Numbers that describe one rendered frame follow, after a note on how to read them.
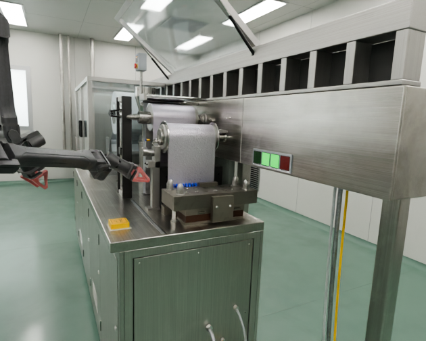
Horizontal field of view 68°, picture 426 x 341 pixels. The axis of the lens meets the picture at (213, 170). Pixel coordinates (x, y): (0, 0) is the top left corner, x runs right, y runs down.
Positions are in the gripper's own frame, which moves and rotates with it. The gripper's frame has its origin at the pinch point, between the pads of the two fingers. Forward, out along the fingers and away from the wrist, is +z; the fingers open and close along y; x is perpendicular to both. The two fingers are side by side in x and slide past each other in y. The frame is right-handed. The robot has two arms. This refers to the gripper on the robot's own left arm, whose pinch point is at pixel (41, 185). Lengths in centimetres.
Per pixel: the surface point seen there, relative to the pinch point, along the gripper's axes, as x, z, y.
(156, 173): -36.8, 15.1, -27.3
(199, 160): -50, 14, -43
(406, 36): -47, -34, -123
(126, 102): -57, -12, -1
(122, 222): -5.0, 15.5, -35.4
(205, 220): -28, 29, -57
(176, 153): -43, 7, -38
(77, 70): -336, 49, 444
